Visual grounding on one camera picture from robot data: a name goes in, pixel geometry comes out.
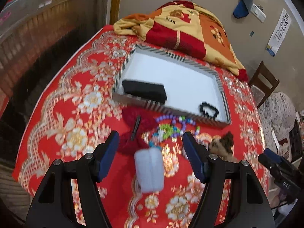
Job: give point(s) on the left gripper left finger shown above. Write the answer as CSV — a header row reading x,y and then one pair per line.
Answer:
x,y
104,154

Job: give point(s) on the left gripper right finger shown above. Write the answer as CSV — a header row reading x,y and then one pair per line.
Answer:
x,y
197,156

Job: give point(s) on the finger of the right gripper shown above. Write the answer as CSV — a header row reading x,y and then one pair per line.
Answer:
x,y
267,162
273,156

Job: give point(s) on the leopard print hair bow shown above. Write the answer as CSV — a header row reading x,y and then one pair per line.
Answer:
x,y
217,148

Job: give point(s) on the brown hair scrunchie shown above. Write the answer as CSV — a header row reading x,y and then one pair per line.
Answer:
x,y
227,141

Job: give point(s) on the light blue fluffy hairband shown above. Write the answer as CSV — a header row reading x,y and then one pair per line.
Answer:
x,y
149,170

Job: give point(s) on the red velvet hair bow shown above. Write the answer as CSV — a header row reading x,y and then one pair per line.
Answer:
x,y
139,121

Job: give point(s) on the black hair scrunchie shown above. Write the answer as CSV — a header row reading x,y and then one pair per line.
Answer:
x,y
208,110

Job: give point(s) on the black wide headband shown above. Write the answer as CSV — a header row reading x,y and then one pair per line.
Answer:
x,y
145,90

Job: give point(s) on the floral fabric pile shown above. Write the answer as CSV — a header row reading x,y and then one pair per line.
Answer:
x,y
278,115

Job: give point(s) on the red floral bedspread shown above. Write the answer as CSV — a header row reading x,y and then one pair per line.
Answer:
x,y
75,113

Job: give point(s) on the wooden chair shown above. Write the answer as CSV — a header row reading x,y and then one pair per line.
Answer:
x,y
262,84

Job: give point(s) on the striped cardboard box tray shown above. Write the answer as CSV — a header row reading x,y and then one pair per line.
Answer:
x,y
187,84

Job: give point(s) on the red yellow folded blanket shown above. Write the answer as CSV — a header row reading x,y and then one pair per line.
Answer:
x,y
188,28

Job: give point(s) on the wooden slatted radiator cover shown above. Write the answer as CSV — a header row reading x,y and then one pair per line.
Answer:
x,y
37,45

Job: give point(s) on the eye chart wall poster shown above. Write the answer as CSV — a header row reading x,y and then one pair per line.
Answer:
x,y
279,33

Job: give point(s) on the white wall switch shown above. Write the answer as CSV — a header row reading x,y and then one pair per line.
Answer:
x,y
258,13

